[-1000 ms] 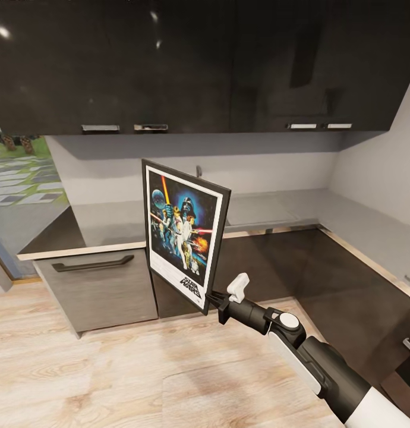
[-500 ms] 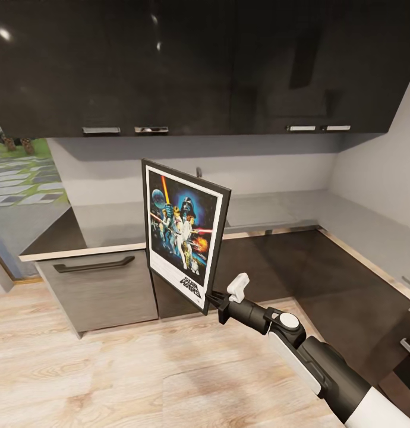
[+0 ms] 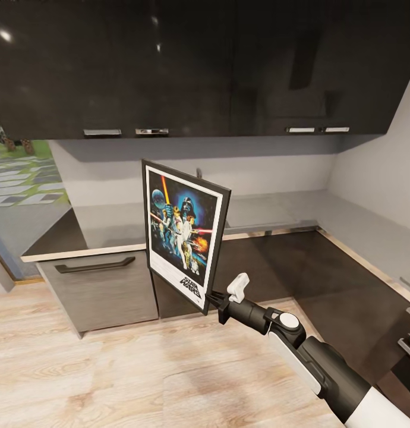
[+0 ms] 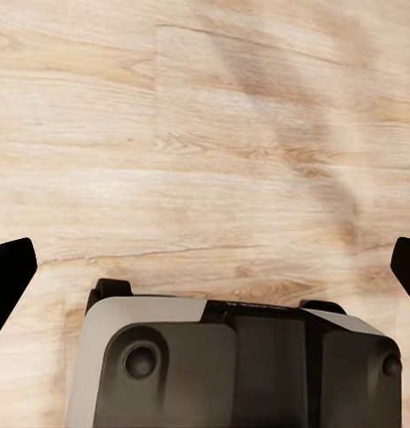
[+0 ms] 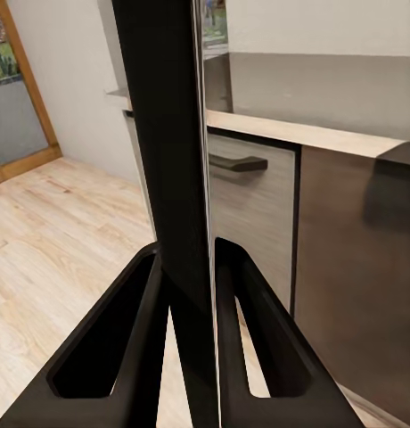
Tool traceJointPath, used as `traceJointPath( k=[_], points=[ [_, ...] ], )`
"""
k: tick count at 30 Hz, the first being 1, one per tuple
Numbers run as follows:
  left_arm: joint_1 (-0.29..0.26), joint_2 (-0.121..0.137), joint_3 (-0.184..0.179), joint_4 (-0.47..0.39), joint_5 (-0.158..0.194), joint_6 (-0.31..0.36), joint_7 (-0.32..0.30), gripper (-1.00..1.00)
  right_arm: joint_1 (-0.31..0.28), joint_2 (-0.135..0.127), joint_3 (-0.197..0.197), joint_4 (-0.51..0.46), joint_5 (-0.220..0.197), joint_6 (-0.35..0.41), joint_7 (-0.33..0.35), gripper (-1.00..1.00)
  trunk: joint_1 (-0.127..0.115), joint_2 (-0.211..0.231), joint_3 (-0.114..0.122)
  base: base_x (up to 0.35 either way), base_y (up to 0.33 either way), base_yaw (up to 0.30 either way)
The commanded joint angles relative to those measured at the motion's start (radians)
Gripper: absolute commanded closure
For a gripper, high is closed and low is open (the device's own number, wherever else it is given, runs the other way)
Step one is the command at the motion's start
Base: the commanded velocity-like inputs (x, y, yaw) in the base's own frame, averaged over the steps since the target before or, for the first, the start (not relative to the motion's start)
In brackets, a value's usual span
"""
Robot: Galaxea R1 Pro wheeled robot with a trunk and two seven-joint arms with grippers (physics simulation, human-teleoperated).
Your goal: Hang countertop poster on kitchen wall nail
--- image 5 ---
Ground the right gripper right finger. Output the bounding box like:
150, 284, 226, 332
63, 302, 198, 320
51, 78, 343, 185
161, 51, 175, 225
215, 237, 364, 428

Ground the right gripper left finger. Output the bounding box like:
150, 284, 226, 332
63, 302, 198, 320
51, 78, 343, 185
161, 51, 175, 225
0, 242, 170, 428

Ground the poster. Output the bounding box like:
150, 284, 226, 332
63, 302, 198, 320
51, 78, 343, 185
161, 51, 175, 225
111, 0, 220, 428

